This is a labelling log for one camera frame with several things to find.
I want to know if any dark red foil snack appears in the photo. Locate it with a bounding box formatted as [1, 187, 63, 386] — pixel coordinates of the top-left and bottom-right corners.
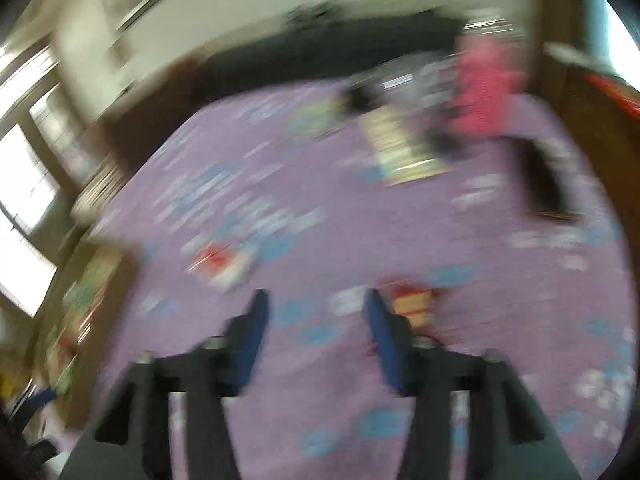
[378, 276, 439, 335]

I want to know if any red ketchup sachet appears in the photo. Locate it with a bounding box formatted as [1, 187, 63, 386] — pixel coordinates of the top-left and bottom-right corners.
[186, 243, 257, 294]

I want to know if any shallow cardboard box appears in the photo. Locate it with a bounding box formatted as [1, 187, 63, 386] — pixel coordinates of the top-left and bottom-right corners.
[34, 242, 140, 430]

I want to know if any purple floral tablecloth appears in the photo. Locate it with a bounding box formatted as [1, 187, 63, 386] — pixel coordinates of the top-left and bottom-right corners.
[93, 81, 637, 479]

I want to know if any black smartphone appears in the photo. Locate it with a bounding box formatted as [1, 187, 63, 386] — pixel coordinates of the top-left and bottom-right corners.
[512, 138, 580, 222]

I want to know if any wooden glass door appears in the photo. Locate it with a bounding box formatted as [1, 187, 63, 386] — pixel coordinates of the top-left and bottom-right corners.
[1, 38, 98, 318]

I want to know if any black phone stand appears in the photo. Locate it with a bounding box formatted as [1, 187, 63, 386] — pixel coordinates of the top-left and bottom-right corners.
[425, 104, 469, 162]

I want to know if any cream tube package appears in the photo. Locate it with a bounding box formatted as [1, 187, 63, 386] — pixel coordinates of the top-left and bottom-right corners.
[359, 105, 448, 186]

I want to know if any green booklet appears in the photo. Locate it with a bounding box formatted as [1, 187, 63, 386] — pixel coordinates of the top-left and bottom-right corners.
[288, 99, 345, 141]

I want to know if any small black cup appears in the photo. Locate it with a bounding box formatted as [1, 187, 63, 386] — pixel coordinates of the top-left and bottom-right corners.
[342, 82, 383, 114]

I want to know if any pink sleeved bottle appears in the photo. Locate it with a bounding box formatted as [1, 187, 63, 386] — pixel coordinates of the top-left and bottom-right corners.
[448, 32, 527, 139]

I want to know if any black leather sofa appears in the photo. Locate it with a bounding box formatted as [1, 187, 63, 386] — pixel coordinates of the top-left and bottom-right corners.
[193, 9, 464, 103]

